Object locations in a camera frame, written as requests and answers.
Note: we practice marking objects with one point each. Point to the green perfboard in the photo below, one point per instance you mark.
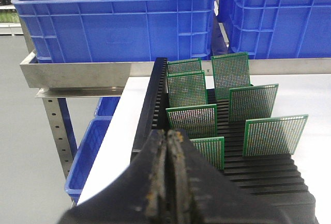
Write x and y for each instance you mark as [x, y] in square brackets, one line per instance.
[198, 121]
[212, 150]
[230, 71]
[251, 102]
[186, 65]
[187, 89]
[273, 135]

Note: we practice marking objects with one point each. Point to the blue plastic crate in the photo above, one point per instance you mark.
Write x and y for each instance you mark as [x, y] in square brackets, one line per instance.
[277, 28]
[75, 31]

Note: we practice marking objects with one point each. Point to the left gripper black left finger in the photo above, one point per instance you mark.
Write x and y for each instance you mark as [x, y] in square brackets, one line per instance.
[136, 196]

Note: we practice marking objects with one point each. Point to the steel shelf frame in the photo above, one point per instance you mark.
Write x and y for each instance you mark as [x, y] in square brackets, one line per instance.
[304, 88]

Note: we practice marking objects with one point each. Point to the blue plastic crate middle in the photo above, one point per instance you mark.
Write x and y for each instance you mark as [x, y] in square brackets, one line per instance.
[277, 28]

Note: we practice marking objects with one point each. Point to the blue bin on lower shelf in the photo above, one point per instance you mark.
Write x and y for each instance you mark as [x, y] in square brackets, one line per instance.
[89, 146]

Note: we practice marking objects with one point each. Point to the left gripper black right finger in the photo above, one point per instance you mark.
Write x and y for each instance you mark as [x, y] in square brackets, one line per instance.
[204, 195]

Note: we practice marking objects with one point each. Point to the black slotted board rack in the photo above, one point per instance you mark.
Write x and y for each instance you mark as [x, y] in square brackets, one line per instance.
[273, 178]

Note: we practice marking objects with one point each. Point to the blue plastic crate left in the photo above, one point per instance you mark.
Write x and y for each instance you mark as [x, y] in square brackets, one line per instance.
[75, 31]

